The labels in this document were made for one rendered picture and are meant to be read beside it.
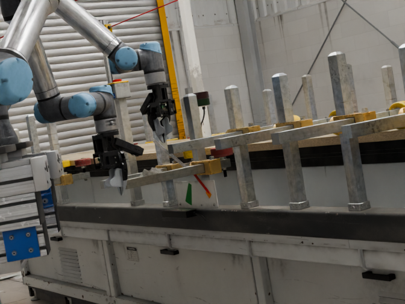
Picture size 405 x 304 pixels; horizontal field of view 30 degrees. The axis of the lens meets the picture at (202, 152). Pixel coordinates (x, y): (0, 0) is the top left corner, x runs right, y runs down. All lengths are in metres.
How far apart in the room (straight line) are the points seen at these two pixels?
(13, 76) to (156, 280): 1.88
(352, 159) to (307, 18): 10.12
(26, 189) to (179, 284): 1.57
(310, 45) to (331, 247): 9.99
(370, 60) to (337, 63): 9.27
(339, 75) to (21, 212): 0.94
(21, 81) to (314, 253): 1.02
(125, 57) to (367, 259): 1.04
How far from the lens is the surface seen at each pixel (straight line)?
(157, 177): 2.57
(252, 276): 2.97
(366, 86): 11.49
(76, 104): 2.37
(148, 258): 3.69
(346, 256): 2.27
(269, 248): 2.53
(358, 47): 11.53
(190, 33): 4.37
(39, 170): 2.06
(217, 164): 2.67
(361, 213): 2.12
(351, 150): 2.13
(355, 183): 2.14
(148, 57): 2.73
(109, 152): 2.46
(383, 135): 2.28
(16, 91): 2.02
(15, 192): 2.07
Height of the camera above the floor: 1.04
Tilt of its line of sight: 3 degrees down
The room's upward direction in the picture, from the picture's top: 9 degrees counter-clockwise
